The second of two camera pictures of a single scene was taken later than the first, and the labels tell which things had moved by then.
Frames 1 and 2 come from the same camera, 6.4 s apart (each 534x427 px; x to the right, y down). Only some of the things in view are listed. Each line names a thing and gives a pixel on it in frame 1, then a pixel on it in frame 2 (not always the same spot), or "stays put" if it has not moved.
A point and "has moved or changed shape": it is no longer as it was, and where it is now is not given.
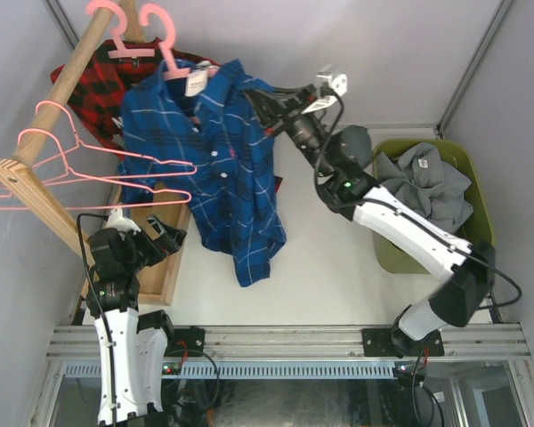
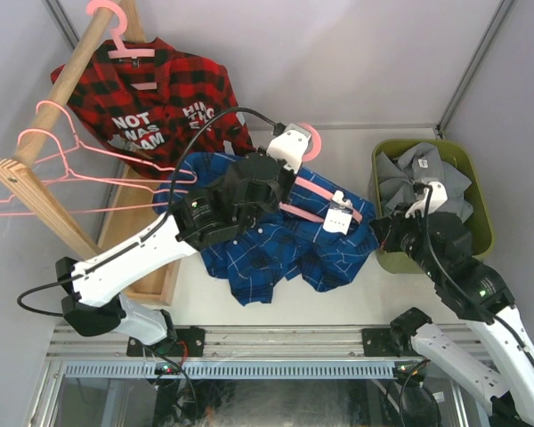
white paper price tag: [196, 83] to [339, 213]
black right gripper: [277, 104] to [386, 229]
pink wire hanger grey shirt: [73, 172] has moved or changed shape
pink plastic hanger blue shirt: [175, 69] to [313, 150]
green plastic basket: [392, 257] stays put
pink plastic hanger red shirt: [123, 52] stays put
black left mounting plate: [185, 342] stays put
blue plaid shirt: [215, 150] to [309, 243]
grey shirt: [428, 184] stays put
